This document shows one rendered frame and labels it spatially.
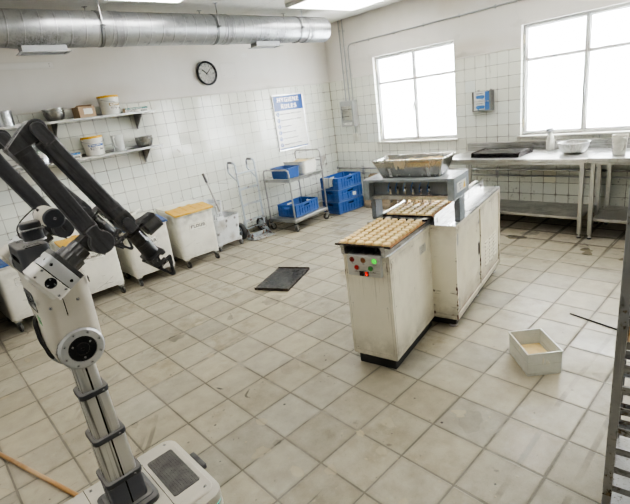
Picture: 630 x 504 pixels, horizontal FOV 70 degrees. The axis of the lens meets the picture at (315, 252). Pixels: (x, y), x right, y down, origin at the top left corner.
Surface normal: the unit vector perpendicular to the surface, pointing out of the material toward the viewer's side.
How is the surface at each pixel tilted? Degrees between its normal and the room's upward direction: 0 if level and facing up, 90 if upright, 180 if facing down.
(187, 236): 92
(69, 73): 90
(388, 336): 90
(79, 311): 101
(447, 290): 90
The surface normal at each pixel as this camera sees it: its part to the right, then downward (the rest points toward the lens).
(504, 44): -0.72, 0.31
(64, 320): 0.70, 0.32
